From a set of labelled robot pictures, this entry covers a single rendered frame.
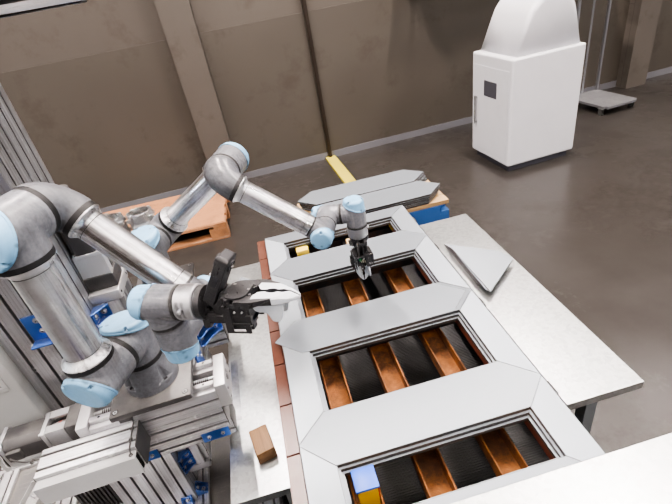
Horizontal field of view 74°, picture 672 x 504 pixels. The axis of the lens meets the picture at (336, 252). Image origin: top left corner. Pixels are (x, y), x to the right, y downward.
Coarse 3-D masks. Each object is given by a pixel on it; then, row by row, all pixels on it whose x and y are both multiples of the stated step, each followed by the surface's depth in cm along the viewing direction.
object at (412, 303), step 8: (400, 296) 173; (408, 296) 173; (416, 296) 172; (408, 304) 169; (416, 304) 168; (424, 304) 167; (408, 312) 165; (416, 312) 164; (424, 312) 164; (416, 320) 161
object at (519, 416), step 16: (368, 224) 227; (384, 224) 227; (304, 240) 223; (288, 256) 213; (400, 256) 199; (416, 256) 198; (336, 272) 196; (352, 272) 197; (464, 288) 171; (432, 320) 161; (448, 320) 162; (464, 320) 159; (368, 336) 159; (384, 336) 160; (320, 352) 157; (336, 352) 158; (480, 352) 148; (320, 384) 146; (512, 416) 124; (528, 416) 125; (448, 432) 123; (464, 432) 123; (480, 432) 123; (544, 432) 119; (400, 448) 121; (416, 448) 122; (432, 448) 122; (560, 448) 114; (352, 464) 120; (368, 464) 121
